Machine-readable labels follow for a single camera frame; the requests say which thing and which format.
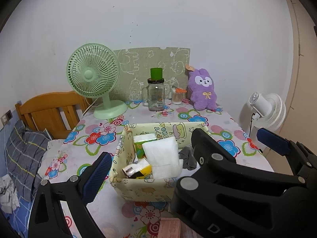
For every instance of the grey sock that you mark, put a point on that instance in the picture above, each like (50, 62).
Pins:
(189, 161)

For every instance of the white tissue pack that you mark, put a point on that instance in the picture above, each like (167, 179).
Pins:
(163, 156)

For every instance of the yellow cartoon fabric box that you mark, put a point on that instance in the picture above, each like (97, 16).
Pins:
(148, 189)

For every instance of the yellow bear tissue pack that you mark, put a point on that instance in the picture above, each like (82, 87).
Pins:
(138, 170)

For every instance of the pink wet wipes pack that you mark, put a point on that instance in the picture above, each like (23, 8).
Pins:
(169, 228)

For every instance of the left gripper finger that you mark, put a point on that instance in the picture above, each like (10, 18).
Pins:
(47, 218)

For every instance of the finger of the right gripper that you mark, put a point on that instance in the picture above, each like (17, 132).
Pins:
(225, 199)
(301, 159)

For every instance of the wall power socket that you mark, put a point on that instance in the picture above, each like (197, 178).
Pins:
(6, 117)

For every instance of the crumpled white grey cloth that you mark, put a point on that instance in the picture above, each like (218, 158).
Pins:
(8, 194)

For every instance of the green desk fan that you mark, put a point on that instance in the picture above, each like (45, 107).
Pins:
(93, 71)

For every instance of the white standing fan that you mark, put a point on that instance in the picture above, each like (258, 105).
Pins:
(269, 111)

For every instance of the floral tablecloth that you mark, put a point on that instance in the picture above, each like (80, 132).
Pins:
(126, 208)

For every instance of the wooden bed headboard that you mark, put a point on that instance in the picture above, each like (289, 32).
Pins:
(54, 112)

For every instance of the green patterned board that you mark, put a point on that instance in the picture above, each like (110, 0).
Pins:
(135, 65)

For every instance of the green plastic cup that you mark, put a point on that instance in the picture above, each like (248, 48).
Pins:
(156, 74)

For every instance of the grey plaid pillow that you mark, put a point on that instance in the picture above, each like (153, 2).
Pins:
(24, 151)

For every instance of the glass jar with handle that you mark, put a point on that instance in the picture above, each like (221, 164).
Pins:
(153, 95)

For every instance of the beige door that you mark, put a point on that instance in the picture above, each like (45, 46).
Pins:
(286, 33)

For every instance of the toothpick jar orange lid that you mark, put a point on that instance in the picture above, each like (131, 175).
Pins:
(177, 95)

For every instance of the purple plush bunny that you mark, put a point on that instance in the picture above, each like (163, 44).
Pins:
(201, 88)

